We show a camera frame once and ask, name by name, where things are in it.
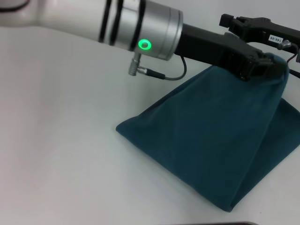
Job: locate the blue FREE print t-shirt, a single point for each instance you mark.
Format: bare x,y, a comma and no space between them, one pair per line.
211,145

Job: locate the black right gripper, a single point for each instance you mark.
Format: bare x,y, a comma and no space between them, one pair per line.
276,29

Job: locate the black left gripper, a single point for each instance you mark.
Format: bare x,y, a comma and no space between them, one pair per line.
211,49

